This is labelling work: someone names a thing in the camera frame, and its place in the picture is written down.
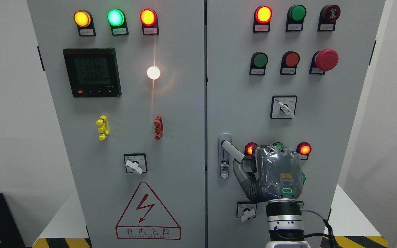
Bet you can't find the grey right cabinet door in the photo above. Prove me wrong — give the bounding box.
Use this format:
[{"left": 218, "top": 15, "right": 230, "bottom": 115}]
[{"left": 207, "top": 0, "right": 385, "bottom": 248}]

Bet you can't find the red indicator light top right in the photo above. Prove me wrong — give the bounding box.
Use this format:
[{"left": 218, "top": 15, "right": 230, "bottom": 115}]
[{"left": 253, "top": 5, "right": 273, "bottom": 33}]

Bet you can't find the black digital power meter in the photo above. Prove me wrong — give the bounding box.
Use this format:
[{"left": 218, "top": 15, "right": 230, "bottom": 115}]
[{"left": 63, "top": 48, "right": 121, "bottom": 97}]

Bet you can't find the green indicator light top left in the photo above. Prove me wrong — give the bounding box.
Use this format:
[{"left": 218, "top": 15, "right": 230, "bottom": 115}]
[{"left": 107, "top": 9, "right": 128, "bottom": 36}]

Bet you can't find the red lamp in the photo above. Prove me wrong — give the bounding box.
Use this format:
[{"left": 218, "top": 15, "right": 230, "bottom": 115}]
[
  {"left": 244, "top": 142, "right": 258, "bottom": 161},
  {"left": 296, "top": 142, "right": 312, "bottom": 161}
]

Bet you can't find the green indicator light top right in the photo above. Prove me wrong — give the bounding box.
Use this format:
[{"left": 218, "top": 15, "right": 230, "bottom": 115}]
[{"left": 285, "top": 4, "right": 307, "bottom": 32}]

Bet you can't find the red indicator light top left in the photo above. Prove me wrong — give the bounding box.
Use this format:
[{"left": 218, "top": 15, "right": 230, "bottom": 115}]
[{"left": 140, "top": 8, "right": 159, "bottom": 35}]

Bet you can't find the dark red buzzer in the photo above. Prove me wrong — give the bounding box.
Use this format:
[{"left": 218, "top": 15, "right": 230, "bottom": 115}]
[{"left": 318, "top": 4, "right": 341, "bottom": 32}]

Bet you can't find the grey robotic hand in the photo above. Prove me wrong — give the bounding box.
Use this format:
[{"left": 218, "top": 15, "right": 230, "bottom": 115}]
[{"left": 233, "top": 145, "right": 304, "bottom": 203}]

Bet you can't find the green lamp middle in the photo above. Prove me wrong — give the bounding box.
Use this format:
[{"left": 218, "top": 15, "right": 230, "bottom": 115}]
[{"left": 273, "top": 142, "right": 285, "bottom": 147}]

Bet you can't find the red emergency stop button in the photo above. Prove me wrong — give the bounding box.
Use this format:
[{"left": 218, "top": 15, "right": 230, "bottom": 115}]
[{"left": 309, "top": 49, "right": 339, "bottom": 75}]

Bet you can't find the grey left cabinet door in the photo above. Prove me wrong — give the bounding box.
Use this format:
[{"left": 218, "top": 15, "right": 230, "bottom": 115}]
[{"left": 27, "top": 0, "right": 205, "bottom": 248}]

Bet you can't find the door selector switch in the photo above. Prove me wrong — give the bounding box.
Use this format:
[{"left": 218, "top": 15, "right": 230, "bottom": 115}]
[
  {"left": 270, "top": 95, "right": 297, "bottom": 119},
  {"left": 123, "top": 153, "right": 147, "bottom": 175}
]

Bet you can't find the grey cabinet door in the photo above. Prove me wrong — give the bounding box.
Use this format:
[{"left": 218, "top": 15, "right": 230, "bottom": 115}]
[
  {"left": 27, "top": 0, "right": 205, "bottom": 248},
  {"left": 207, "top": 0, "right": 385, "bottom": 248}
]

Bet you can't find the green push button upper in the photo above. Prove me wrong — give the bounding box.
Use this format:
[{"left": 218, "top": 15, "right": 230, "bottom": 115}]
[{"left": 249, "top": 52, "right": 268, "bottom": 76}]

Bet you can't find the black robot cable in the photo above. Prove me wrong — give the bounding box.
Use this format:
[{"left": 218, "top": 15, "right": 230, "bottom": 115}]
[{"left": 273, "top": 208, "right": 342, "bottom": 248}]

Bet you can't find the green indicator light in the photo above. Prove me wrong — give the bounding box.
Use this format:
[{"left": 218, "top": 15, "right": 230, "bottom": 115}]
[
  {"left": 107, "top": 9, "right": 128, "bottom": 36},
  {"left": 285, "top": 4, "right": 307, "bottom": 32}
]

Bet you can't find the red triangle warning sign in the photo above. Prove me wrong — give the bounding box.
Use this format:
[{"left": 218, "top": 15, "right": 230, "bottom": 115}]
[{"left": 115, "top": 182, "right": 181, "bottom": 240}]

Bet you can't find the left door selector switch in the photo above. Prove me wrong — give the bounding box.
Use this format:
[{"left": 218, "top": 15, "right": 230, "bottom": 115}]
[{"left": 123, "top": 153, "right": 147, "bottom": 175}]

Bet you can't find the red push button upper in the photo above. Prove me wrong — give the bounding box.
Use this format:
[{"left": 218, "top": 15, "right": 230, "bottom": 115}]
[{"left": 280, "top": 51, "right": 300, "bottom": 75}]

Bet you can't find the white indicator light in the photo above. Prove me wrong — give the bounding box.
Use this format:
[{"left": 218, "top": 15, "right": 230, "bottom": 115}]
[{"left": 147, "top": 66, "right": 161, "bottom": 80}]

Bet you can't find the white cabinet base platform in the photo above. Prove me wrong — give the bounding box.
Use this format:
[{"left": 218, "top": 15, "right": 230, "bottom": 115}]
[{"left": 33, "top": 186, "right": 389, "bottom": 248}]

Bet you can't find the red indicator light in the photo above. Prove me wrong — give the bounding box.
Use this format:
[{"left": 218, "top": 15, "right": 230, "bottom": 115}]
[
  {"left": 253, "top": 5, "right": 273, "bottom": 33},
  {"left": 140, "top": 8, "right": 159, "bottom": 35}
]

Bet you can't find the red lamp middle right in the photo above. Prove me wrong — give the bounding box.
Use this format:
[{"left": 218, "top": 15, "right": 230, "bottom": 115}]
[{"left": 296, "top": 142, "right": 312, "bottom": 161}]

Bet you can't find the white lower selector switch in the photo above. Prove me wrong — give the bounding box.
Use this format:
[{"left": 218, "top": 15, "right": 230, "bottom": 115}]
[{"left": 236, "top": 201, "right": 257, "bottom": 223}]

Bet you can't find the red lamp middle left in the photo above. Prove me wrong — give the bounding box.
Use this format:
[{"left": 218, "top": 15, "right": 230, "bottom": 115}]
[{"left": 244, "top": 142, "right": 258, "bottom": 161}]

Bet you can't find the silver door handle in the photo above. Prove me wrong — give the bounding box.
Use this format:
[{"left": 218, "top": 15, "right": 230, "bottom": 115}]
[{"left": 218, "top": 133, "right": 245, "bottom": 179}]

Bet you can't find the right door upper selector switch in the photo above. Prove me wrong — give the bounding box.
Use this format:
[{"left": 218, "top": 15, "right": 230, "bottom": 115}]
[{"left": 270, "top": 95, "right": 297, "bottom": 119}]

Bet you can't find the yellow indicator light top left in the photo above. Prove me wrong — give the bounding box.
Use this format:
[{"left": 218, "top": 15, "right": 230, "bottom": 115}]
[{"left": 73, "top": 10, "right": 96, "bottom": 37}]

